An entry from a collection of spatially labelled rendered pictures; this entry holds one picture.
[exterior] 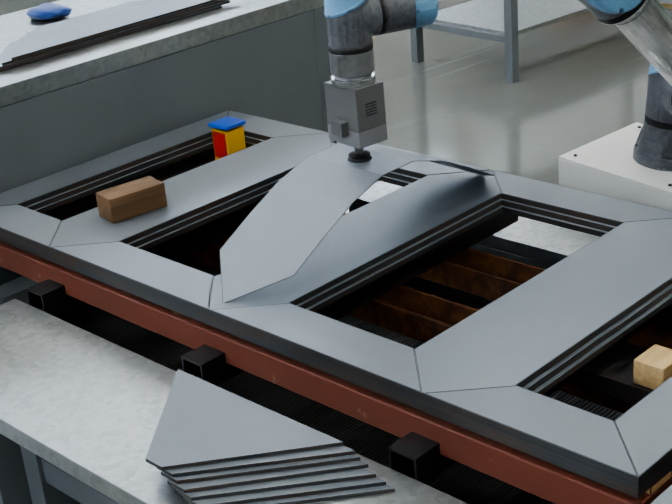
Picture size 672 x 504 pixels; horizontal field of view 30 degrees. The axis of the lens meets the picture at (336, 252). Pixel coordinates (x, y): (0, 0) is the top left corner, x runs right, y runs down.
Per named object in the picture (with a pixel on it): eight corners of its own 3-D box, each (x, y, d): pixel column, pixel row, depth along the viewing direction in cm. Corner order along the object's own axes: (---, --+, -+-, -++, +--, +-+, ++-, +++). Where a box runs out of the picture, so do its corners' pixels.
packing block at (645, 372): (663, 393, 179) (663, 369, 178) (632, 383, 183) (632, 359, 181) (684, 376, 183) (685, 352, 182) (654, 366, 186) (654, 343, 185)
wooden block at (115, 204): (113, 224, 237) (109, 199, 235) (98, 216, 242) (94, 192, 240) (168, 206, 243) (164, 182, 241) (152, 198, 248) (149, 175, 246)
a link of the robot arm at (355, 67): (348, 58, 206) (317, 50, 211) (350, 85, 207) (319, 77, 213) (382, 47, 210) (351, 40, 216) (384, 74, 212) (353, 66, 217)
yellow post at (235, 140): (236, 214, 281) (226, 133, 274) (221, 209, 285) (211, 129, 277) (252, 207, 285) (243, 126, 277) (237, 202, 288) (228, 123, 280)
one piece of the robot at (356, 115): (306, 64, 211) (315, 156, 218) (340, 73, 205) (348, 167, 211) (350, 51, 217) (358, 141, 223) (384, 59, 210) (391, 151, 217)
